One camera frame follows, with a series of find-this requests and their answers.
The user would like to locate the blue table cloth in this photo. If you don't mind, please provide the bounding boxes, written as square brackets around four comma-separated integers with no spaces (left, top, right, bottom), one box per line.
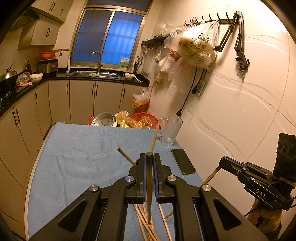
[24,122,204,241]

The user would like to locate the clear glass mug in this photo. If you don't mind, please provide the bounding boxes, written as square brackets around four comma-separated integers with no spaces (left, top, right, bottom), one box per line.
[158,115,183,146]

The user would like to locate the green dish soap bottle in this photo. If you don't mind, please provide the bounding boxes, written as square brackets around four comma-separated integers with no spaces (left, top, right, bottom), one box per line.
[119,57,130,71]

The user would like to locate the red plastic basin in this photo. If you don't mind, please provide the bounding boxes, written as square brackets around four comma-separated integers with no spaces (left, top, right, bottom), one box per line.
[130,113,159,129]

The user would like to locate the white bowl on counter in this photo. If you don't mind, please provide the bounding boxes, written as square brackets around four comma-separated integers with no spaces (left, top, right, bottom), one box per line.
[30,73,43,83]

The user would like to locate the sink faucet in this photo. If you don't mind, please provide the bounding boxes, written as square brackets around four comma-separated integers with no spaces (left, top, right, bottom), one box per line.
[91,51,103,73]

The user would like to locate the steel steamer pot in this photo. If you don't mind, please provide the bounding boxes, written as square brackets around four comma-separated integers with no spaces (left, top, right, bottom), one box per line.
[90,112,118,127]

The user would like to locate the black wok with lid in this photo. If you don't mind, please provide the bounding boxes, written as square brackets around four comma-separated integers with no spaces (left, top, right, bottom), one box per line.
[0,62,18,81]

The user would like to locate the range hood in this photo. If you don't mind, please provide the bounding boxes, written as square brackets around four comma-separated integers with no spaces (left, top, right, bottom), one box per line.
[9,8,40,32]

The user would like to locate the kitchen window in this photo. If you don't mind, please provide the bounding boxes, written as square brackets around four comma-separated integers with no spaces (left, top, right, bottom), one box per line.
[71,1,152,70]

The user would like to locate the person's right hand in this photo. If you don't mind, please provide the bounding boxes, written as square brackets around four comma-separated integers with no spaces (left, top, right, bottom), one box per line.
[247,199,282,240]

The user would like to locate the black power cable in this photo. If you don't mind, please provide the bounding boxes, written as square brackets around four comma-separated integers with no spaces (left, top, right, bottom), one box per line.
[176,67,198,117]

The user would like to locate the hanging plastic bag of food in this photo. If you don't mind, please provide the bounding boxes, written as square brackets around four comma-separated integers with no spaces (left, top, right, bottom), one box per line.
[176,21,220,69]

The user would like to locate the yellow plastic bag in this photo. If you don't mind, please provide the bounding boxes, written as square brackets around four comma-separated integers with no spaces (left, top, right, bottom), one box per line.
[115,110,141,128]

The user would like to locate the steel toaster box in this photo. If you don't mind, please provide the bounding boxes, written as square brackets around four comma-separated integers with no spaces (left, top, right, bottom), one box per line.
[37,59,58,74]

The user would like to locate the dark chopstick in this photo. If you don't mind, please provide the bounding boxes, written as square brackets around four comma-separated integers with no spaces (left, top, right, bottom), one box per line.
[147,152,154,225]

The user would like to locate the black smartphone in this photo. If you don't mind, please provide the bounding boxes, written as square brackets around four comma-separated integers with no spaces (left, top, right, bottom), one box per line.
[171,149,196,175]

